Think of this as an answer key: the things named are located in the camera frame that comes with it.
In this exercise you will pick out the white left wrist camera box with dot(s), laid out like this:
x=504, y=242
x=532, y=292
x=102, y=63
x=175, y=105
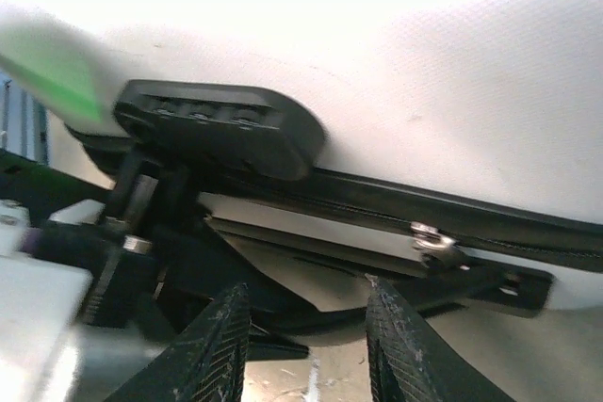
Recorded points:
x=37, y=317

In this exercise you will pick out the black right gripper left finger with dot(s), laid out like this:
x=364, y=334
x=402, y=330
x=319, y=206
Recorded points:
x=212, y=350

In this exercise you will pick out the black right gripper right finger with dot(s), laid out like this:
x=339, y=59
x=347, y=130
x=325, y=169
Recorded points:
x=400, y=355

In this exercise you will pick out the white hard-shell suitcase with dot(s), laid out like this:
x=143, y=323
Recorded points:
x=424, y=115

